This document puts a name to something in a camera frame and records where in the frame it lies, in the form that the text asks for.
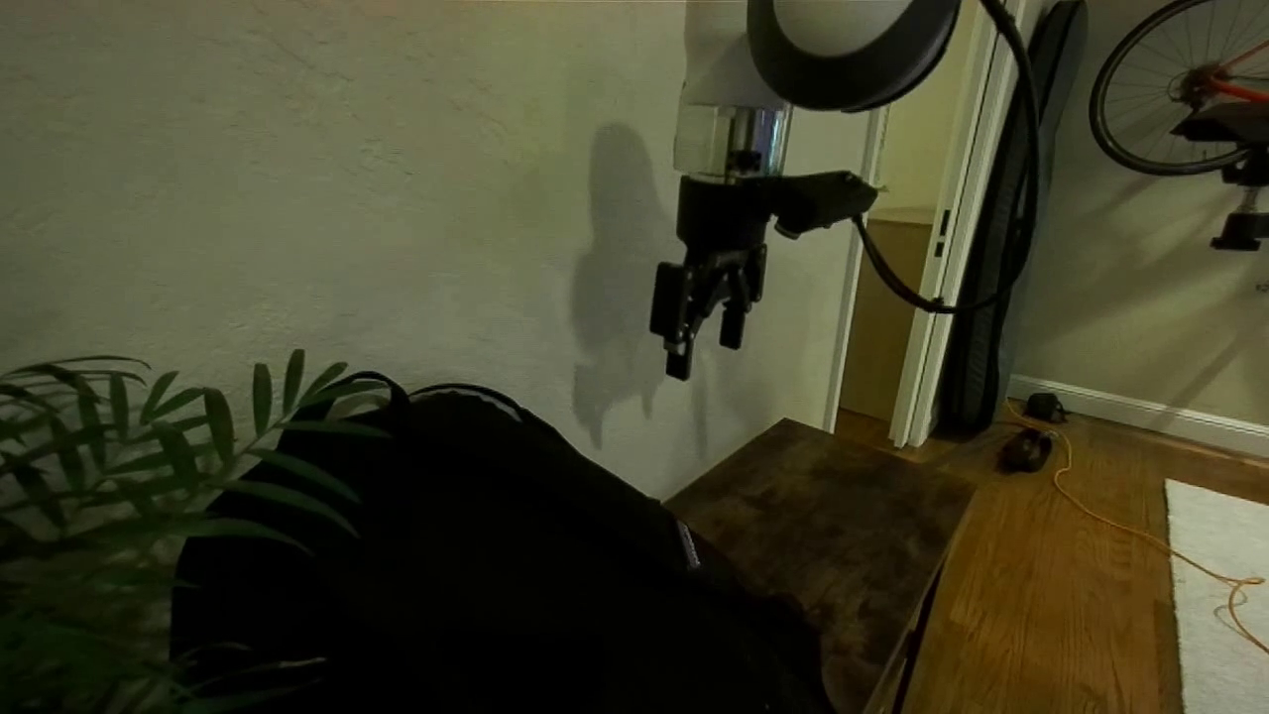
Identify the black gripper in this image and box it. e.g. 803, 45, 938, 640
651, 170, 878, 379

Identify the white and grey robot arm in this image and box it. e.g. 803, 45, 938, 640
651, 0, 962, 379

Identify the black backpack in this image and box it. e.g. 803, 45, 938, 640
172, 385, 833, 714

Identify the dark wooden console table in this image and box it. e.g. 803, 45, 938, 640
672, 419, 971, 714

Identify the dark object on floor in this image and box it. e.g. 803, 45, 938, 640
1001, 428, 1057, 470

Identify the small dark object by baseboard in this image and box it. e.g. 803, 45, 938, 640
1022, 394, 1066, 423

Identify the white rug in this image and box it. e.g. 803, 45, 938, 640
1165, 480, 1269, 714

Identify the green potted plant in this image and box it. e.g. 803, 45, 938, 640
0, 351, 400, 714

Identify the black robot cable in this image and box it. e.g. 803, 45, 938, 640
848, 0, 1046, 317

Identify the orange cord on floor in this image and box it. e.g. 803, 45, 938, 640
1044, 433, 1269, 658

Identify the bicycle with orange frame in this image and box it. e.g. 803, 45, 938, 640
1089, 0, 1269, 255

